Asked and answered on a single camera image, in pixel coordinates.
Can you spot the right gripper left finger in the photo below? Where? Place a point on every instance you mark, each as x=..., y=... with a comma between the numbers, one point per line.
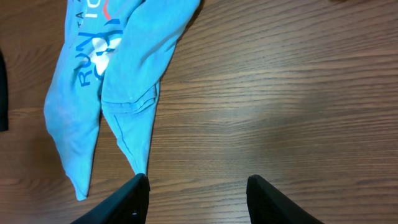
x=128, y=205

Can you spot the black garment on table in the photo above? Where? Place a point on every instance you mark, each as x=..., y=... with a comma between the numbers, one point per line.
x=4, y=96

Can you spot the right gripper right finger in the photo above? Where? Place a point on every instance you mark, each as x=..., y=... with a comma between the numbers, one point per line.
x=267, y=205

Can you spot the light blue printed t-shirt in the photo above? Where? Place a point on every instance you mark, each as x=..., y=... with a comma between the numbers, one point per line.
x=113, y=57

